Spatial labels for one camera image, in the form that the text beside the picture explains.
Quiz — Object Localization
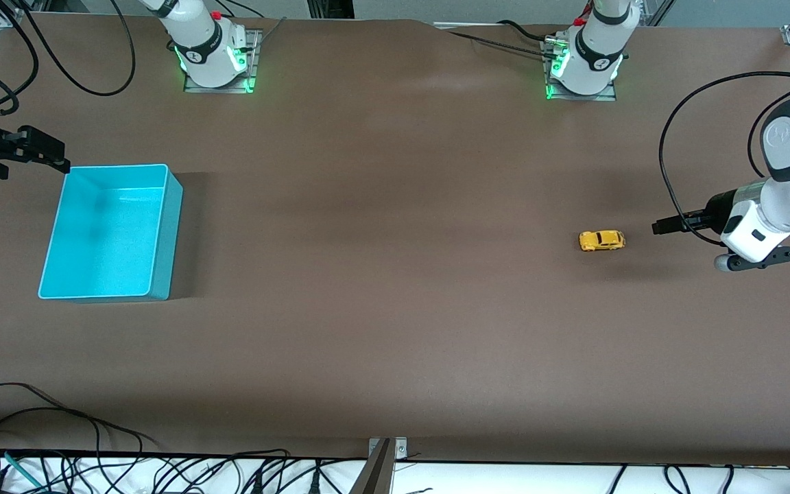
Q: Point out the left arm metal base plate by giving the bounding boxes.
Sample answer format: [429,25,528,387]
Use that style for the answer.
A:
[540,38,619,102]

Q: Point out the grey metal bar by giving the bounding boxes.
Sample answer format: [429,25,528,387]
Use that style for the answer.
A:
[348,439,394,494]

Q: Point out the yellow beetle toy car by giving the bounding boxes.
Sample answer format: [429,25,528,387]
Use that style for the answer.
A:
[579,230,626,252]

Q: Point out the teal cable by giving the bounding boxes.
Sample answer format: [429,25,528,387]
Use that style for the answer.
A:
[4,451,43,489]

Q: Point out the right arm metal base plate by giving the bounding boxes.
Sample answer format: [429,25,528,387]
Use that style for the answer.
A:
[182,29,262,94]

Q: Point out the black table cable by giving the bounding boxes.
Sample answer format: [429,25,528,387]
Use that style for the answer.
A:
[496,19,550,42]
[446,30,560,59]

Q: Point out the cyan plastic bin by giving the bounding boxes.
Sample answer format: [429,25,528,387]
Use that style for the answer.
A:
[38,163,184,303]

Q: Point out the metal table bracket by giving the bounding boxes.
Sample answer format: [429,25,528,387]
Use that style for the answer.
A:
[368,437,408,460]

